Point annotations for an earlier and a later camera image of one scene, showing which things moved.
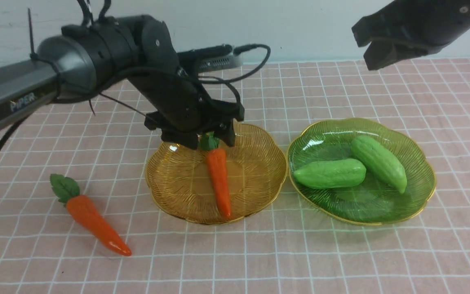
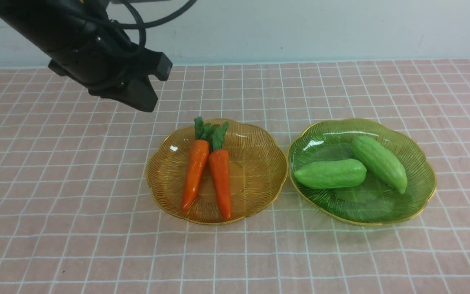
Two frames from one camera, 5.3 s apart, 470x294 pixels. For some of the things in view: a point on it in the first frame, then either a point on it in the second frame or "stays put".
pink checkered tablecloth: [26, 241] stays put
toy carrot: [210, 143] stays put
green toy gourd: [380, 163] stays put
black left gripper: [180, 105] to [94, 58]
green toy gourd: [330, 173] stays put
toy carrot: [83, 212] to [197, 160]
